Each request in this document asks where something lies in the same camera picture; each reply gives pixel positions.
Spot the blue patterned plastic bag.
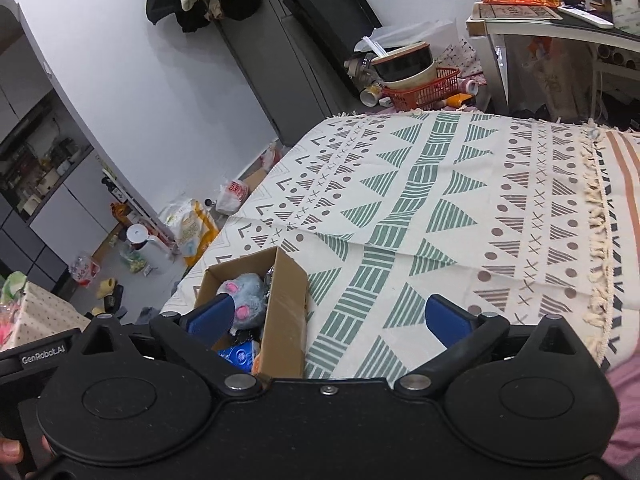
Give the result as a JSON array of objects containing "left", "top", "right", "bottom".
[{"left": 218, "top": 340, "right": 260, "bottom": 374}]

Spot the grey plush mouse toy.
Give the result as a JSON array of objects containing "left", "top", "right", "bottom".
[{"left": 217, "top": 273, "right": 267, "bottom": 332}]

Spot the brown cardboard box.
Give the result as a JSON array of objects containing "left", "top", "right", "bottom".
[{"left": 195, "top": 247, "right": 308, "bottom": 378}]

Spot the person's left hand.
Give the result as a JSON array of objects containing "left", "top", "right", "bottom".
[{"left": 0, "top": 436, "right": 53, "bottom": 470}]

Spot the yellow white food bag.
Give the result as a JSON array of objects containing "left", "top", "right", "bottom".
[{"left": 160, "top": 196, "right": 219, "bottom": 268}]

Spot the white kettle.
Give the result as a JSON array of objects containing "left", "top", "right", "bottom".
[{"left": 126, "top": 223, "right": 172, "bottom": 266}]

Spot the patterned cream blanket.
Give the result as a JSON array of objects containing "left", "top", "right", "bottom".
[{"left": 166, "top": 110, "right": 604, "bottom": 379}]

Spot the white red plastic bag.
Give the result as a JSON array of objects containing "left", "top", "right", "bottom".
[{"left": 215, "top": 180, "right": 250, "bottom": 216}]

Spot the striped tasselled cushion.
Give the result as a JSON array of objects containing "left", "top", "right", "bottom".
[{"left": 580, "top": 122, "right": 639, "bottom": 370}]

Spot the red plastic basket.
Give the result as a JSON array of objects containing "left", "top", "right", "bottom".
[{"left": 383, "top": 67, "right": 460, "bottom": 112}]

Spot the dark grey door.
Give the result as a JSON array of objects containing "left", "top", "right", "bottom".
[{"left": 218, "top": 0, "right": 360, "bottom": 146}]

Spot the brown rimmed bowl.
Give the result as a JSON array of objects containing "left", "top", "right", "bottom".
[{"left": 371, "top": 41, "right": 436, "bottom": 91}]

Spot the white desk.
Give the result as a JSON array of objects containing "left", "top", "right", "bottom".
[{"left": 466, "top": 2, "right": 639, "bottom": 115}]

